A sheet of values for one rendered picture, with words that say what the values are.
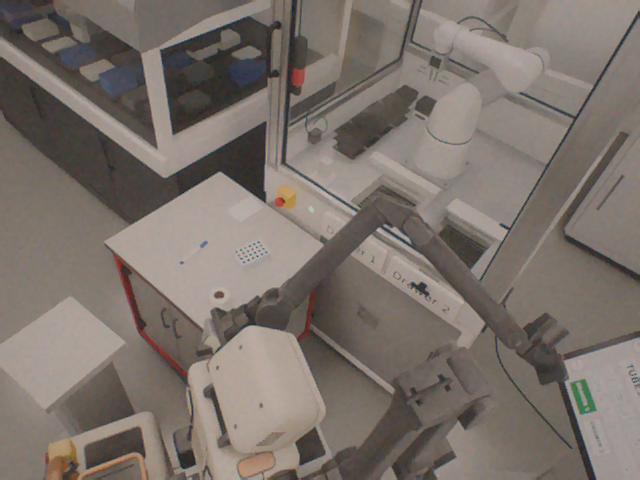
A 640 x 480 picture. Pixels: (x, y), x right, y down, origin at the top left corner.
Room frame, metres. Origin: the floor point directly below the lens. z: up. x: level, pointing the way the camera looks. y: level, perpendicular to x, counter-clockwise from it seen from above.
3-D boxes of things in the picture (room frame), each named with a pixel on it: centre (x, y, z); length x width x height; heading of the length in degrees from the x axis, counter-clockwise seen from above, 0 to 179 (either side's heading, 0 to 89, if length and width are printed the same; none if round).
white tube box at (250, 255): (1.17, 0.26, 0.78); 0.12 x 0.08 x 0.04; 133
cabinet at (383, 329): (1.62, -0.41, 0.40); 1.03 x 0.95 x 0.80; 58
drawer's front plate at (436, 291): (1.08, -0.38, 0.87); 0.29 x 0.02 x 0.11; 58
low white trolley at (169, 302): (1.21, 0.40, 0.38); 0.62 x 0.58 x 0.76; 58
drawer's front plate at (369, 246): (1.24, -0.11, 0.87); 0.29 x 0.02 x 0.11; 58
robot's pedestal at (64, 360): (0.69, 0.76, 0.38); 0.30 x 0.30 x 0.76; 61
